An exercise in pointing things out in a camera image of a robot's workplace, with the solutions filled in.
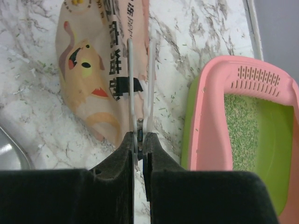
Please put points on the green cat litter granules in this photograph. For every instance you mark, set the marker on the green cat litter granules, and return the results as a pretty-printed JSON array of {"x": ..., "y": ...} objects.
[{"x": 241, "y": 117}]

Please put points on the cat litter paper bag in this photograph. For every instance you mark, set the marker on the cat litter paper bag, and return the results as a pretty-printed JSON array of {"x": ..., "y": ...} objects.
[{"x": 91, "y": 47}]

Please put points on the metal ruler bag clip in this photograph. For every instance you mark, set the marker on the metal ruler bag clip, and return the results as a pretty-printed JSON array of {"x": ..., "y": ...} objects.
[{"x": 140, "y": 98}]

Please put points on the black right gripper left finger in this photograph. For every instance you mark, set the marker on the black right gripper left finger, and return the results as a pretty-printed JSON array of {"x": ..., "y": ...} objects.
[{"x": 101, "y": 195}]

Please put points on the metal litter scoop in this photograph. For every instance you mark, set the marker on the metal litter scoop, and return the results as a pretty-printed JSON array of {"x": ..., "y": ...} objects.
[{"x": 12, "y": 156}]

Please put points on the pink green litter box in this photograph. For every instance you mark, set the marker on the pink green litter box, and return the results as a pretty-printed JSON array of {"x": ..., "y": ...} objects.
[{"x": 206, "y": 143}]

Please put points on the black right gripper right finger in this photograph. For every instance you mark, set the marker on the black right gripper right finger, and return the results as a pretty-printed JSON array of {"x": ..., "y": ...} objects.
[{"x": 178, "y": 196}]

